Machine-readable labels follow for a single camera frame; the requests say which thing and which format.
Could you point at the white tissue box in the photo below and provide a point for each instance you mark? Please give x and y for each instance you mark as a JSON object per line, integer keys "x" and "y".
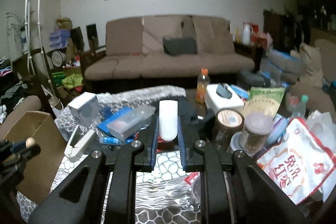
{"x": 222, "y": 96}

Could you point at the white small box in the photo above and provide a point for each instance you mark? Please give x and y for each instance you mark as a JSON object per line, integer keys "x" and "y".
{"x": 85, "y": 108}

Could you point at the green snack bag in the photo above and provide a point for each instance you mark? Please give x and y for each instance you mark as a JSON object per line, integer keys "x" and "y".
{"x": 265, "y": 100}

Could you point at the white thermos jug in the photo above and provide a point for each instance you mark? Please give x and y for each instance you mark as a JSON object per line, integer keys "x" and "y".
{"x": 246, "y": 34}

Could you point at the dark cushion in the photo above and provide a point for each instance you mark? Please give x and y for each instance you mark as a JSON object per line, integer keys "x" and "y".
{"x": 180, "y": 46}

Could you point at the orange drink bottle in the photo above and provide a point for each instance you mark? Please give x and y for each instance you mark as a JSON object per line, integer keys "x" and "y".
{"x": 202, "y": 83}

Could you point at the patterned grey table cloth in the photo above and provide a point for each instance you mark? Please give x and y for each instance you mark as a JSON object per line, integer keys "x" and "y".
{"x": 162, "y": 196}

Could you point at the white stapler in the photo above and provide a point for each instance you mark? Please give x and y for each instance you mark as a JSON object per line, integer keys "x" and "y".
{"x": 78, "y": 143}

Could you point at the brown armchair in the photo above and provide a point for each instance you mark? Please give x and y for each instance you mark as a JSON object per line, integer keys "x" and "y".
{"x": 31, "y": 103}

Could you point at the white floor stand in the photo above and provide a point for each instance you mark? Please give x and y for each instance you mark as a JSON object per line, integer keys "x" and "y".
{"x": 33, "y": 35}

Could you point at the white cylindrical bottle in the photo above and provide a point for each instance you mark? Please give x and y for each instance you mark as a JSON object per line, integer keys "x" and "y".
{"x": 168, "y": 119}

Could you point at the red white snack bag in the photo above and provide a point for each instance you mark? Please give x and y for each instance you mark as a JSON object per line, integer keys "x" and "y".
{"x": 300, "y": 163}

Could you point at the brown lidded jar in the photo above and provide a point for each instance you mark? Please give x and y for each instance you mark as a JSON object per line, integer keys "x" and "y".
{"x": 228, "y": 123}

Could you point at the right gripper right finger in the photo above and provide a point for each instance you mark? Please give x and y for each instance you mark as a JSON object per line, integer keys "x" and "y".
{"x": 186, "y": 137}

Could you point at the clear jar with lid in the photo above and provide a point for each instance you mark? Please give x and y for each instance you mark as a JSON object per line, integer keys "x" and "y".
{"x": 256, "y": 129}

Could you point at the blue tube bottle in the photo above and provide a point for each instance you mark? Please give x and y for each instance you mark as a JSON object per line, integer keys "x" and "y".
{"x": 114, "y": 141}

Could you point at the brown cardboard box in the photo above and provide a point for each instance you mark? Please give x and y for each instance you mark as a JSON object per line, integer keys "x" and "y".
{"x": 40, "y": 171}

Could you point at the clear plastic storage box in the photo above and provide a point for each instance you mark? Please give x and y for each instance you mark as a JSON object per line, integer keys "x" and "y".
{"x": 128, "y": 124}

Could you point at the round tin can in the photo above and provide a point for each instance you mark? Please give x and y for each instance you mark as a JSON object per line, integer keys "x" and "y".
{"x": 58, "y": 58}

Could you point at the brown sofa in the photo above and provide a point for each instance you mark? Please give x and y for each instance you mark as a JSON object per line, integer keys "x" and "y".
{"x": 134, "y": 49}

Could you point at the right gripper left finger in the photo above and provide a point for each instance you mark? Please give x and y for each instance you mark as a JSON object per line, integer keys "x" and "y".
{"x": 152, "y": 150}

